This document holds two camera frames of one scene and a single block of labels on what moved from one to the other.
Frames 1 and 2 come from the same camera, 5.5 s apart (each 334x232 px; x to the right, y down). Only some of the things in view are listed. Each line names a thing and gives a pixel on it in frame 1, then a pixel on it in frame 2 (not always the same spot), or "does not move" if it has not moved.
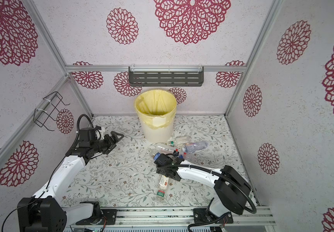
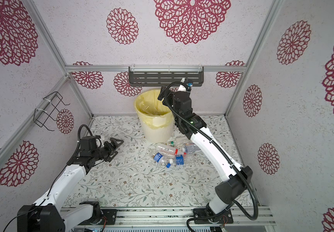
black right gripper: (160, 171) → (173, 96)
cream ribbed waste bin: (160, 136) does not move
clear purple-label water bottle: (196, 146) does not move
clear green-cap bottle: (181, 140) does not move
